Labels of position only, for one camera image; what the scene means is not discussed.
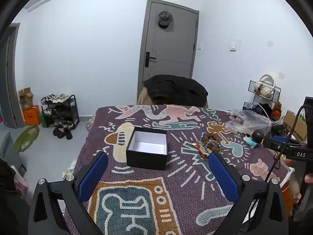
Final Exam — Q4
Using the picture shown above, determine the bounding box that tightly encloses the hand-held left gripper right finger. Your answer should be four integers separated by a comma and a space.
208, 150, 290, 235

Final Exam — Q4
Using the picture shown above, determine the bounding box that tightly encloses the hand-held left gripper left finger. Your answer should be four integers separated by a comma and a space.
28, 150, 109, 235

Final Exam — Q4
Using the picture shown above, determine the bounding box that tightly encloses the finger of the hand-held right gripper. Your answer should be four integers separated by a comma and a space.
270, 124, 286, 135
263, 135, 291, 152

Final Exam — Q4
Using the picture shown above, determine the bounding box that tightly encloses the pile of mixed jewelry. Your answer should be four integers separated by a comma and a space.
194, 132, 222, 157

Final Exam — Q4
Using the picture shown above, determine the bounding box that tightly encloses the black jewelry box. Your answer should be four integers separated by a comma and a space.
126, 127, 169, 170

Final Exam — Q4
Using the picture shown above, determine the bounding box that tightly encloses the person's right hand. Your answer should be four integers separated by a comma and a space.
286, 159, 313, 203

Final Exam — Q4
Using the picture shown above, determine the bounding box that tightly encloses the open cardboard box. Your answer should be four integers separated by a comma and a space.
284, 110, 308, 142

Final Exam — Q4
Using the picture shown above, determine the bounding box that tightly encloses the red brown plush toy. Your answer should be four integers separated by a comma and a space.
272, 101, 282, 121

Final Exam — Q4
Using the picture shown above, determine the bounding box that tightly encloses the blue doll figure black head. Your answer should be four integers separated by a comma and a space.
243, 129, 264, 148

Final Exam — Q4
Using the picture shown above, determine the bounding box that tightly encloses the black bag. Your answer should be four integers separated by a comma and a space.
256, 103, 273, 118

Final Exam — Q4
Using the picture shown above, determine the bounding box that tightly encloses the clear plastic bag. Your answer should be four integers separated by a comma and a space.
225, 109, 272, 136

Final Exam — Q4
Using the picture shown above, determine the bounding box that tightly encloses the white handbag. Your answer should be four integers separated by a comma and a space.
254, 75, 277, 100

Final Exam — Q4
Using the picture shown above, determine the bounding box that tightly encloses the orange box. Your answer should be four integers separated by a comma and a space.
281, 174, 294, 216
23, 105, 41, 125

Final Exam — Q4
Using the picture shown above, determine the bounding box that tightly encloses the printed woven blanket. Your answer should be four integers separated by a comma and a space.
65, 104, 290, 235

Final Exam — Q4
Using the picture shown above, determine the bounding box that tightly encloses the black shoe rack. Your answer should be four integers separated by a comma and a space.
40, 94, 80, 129

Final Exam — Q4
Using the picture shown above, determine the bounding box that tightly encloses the pink bag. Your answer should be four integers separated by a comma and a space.
12, 166, 29, 199

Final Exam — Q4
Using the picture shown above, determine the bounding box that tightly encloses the green leaf cushion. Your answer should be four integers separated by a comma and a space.
15, 125, 40, 153

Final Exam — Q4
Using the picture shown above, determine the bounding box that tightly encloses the tan chair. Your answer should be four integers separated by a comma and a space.
137, 87, 209, 108

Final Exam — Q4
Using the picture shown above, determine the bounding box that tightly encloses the dark clothing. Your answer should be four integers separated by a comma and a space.
0, 157, 32, 235

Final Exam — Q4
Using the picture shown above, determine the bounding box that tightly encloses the black jacket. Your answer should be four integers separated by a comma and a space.
143, 75, 208, 107

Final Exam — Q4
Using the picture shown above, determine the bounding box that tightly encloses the brown cardboard box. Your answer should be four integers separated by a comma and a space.
18, 87, 34, 110

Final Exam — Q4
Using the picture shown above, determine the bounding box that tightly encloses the grey door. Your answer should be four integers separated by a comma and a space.
138, 0, 200, 103

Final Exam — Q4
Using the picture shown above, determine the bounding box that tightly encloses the dark cap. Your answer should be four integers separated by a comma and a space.
158, 10, 173, 29

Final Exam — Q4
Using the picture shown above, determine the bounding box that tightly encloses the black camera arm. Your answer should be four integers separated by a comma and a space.
265, 105, 309, 183

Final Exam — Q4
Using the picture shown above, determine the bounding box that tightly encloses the black door handle lock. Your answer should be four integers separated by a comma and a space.
145, 52, 156, 68

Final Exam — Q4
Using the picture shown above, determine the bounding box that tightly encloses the grey door frame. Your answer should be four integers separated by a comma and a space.
0, 23, 21, 128

